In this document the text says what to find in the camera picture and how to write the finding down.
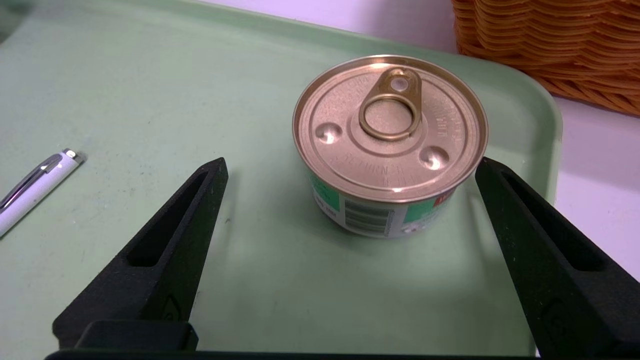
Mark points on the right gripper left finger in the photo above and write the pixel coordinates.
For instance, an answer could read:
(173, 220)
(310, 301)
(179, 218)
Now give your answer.
(155, 270)

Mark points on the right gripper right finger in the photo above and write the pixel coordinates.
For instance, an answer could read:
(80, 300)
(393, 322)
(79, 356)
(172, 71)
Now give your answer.
(565, 295)

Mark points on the tin can with green label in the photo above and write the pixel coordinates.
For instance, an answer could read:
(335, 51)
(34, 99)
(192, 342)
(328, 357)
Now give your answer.
(390, 150)

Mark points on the orange wicker basket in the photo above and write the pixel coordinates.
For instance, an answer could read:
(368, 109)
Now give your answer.
(560, 45)

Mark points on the white pen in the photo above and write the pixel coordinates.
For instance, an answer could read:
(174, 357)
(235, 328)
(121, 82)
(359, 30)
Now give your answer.
(35, 192)

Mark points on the light green plastic tray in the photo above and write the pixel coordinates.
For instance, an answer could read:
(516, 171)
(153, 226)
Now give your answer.
(150, 90)

